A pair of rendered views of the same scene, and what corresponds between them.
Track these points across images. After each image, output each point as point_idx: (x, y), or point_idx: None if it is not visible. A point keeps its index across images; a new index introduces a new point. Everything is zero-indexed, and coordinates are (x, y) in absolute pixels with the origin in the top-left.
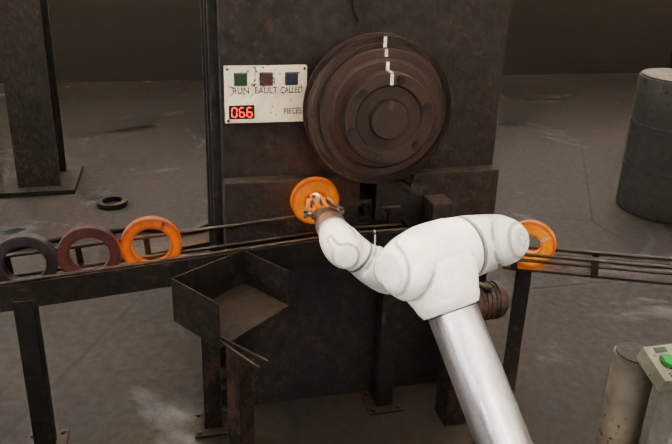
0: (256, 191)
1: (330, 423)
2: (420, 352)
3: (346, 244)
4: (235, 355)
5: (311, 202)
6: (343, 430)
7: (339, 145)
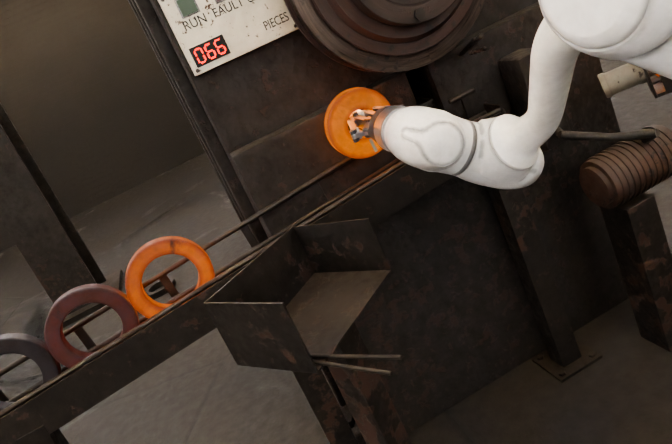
0: (278, 149)
1: (517, 415)
2: (583, 274)
3: (435, 124)
4: (348, 376)
5: (355, 123)
6: (539, 417)
7: (357, 24)
